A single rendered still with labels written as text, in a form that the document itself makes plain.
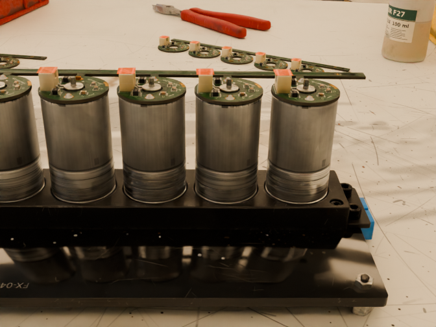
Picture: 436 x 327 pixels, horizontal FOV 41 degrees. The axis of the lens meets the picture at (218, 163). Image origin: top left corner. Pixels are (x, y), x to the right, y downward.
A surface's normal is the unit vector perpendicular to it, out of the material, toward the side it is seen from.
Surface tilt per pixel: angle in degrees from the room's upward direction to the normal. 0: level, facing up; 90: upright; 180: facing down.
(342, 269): 0
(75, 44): 0
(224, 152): 90
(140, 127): 90
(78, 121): 90
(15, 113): 90
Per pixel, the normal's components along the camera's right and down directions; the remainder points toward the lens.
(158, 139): 0.24, 0.46
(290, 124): -0.44, 0.41
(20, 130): 0.75, 0.33
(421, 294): 0.02, -0.88
